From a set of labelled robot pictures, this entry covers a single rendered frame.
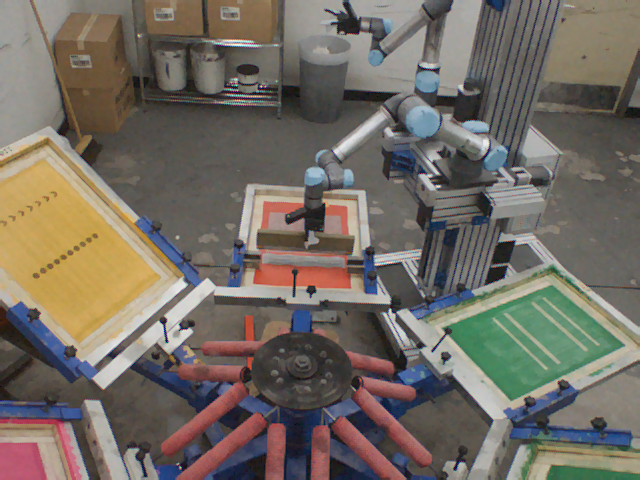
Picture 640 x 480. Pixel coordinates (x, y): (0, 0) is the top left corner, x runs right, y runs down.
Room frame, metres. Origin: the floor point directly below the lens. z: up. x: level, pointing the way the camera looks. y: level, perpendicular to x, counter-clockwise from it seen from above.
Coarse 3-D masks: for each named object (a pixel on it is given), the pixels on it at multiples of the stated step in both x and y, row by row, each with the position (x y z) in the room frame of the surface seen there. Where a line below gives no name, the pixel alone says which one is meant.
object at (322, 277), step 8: (328, 208) 2.63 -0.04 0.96; (336, 208) 2.64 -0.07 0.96; (344, 208) 2.64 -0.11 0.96; (328, 216) 2.56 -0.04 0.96; (336, 216) 2.57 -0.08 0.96; (344, 216) 2.58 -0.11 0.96; (328, 224) 2.50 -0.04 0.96; (336, 224) 2.51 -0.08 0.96; (344, 224) 2.51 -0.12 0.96; (328, 232) 2.44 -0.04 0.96; (336, 232) 2.44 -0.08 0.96; (344, 232) 2.45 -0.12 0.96; (328, 256) 2.26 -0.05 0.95; (336, 256) 2.27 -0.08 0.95; (344, 256) 2.27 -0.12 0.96; (304, 272) 2.14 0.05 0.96; (312, 272) 2.15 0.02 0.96; (320, 272) 2.15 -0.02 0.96; (328, 272) 2.15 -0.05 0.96; (336, 272) 2.16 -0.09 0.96; (344, 272) 2.16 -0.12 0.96; (304, 280) 2.09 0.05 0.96; (312, 280) 2.09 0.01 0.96; (320, 280) 2.10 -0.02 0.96; (328, 280) 2.10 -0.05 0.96; (336, 280) 2.11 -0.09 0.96; (344, 280) 2.11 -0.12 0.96
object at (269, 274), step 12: (264, 204) 2.62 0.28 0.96; (276, 204) 2.63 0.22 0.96; (288, 204) 2.64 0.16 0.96; (300, 204) 2.65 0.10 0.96; (264, 216) 2.52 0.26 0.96; (276, 216) 2.53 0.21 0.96; (264, 228) 2.43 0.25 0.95; (276, 228) 2.44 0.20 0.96; (288, 228) 2.44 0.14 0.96; (300, 228) 2.45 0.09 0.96; (264, 252) 2.26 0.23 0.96; (276, 252) 2.26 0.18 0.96; (288, 252) 2.27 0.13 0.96; (300, 252) 2.28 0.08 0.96; (264, 264) 2.17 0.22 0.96; (288, 264) 2.18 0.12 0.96; (264, 276) 2.10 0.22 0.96; (276, 276) 2.10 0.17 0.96; (288, 276) 2.11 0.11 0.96; (300, 276) 2.11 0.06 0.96
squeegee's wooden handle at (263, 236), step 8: (264, 232) 2.16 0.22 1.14; (272, 232) 2.16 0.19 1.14; (280, 232) 2.16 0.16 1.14; (288, 232) 2.17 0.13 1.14; (296, 232) 2.17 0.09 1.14; (304, 232) 2.18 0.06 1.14; (256, 240) 2.15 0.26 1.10; (264, 240) 2.15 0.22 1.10; (272, 240) 2.15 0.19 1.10; (280, 240) 2.16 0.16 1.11; (288, 240) 2.16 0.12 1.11; (296, 240) 2.16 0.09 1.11; (320, 240) 2.16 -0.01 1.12; (328, 240) 2.16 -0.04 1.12; (336, 240) 2.17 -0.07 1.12; (344, 240) 2.17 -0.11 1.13; (352, 240) 2.17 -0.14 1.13; (320, 248) 2.16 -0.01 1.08; (328, 248) 2.17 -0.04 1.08; (336, 248) 2.17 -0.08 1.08; (344, 248) 2.17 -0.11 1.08; (352, 248) 2.17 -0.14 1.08
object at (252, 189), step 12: (252, 192) 2.67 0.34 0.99; (264, 192) 2.70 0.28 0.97; (276, 192) 2.70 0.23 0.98; (288, 192) 2.71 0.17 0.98; (300, 192) 2.71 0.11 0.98; (324, 192) 2.72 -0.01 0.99; (336, 192) 2.72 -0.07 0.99; (348, 192) 2.73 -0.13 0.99; (360, 192) 2.74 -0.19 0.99; (252, 204) 2.58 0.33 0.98; (360, 204) 2.64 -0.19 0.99; (360, 216) 2.54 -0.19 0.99; (240, 228) 2.37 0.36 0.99; (360, 228) 2.44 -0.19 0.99; (360, 240) 2.38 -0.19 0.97; (264, 288) 1.98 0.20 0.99; (276, 288) 1.99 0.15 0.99; (288, 288) 1.99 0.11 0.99; (300, 288) 2.00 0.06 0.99
